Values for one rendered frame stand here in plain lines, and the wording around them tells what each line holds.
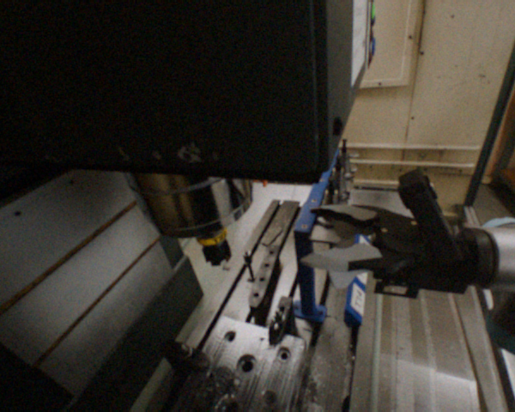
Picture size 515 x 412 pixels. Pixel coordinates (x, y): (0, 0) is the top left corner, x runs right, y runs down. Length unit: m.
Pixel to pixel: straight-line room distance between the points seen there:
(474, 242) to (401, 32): 0.99
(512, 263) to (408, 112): 1.01
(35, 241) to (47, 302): 0.15
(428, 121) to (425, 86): 0.14
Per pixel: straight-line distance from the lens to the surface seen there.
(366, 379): 0.79
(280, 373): 0.69
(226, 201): 0.32
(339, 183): 0.71
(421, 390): 0.97
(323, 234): 0.62
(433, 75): 1.30
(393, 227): 0.37
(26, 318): 0.79
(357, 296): 0.85
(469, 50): 1.31
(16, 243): 0.73
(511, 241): 0.40
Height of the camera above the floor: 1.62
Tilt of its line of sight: 33 degrees down
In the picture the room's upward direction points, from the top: 10 degrees counter-clockwise
